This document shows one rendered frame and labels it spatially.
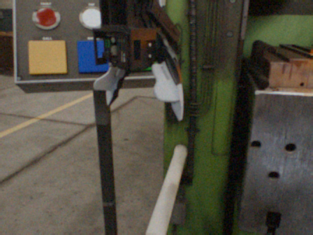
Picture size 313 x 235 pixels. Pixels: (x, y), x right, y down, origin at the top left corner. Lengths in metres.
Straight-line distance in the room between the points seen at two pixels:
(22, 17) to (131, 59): 0.38
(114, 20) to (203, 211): 0.92
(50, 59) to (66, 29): 0.08
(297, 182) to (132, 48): 0.63
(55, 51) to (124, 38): 0.29
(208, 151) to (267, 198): 0.27
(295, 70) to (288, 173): 0.28
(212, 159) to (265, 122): 0.33
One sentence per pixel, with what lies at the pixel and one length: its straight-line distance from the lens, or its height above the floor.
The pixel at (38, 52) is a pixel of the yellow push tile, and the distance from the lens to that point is 0.64.
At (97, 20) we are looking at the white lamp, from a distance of 0.66.
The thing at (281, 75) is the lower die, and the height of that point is 0.95.
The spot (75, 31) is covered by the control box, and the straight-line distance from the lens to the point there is 0.66.
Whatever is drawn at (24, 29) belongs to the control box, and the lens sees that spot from 0.67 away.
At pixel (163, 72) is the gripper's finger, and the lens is 0.40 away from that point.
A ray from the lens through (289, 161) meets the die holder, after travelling 0.81.
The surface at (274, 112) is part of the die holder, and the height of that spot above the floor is 0.86.
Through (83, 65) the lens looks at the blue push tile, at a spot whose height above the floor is 0.99.
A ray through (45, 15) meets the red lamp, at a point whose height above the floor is 1.10.
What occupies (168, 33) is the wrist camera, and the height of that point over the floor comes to 1.06.
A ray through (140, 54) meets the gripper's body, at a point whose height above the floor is 1.04.
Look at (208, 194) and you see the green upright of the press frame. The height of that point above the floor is 0.44.
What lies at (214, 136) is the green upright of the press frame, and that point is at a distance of 0.98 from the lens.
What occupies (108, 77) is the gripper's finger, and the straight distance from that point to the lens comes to 0.45.
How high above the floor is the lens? 1.08
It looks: 20 degrees down
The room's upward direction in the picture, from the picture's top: straight up
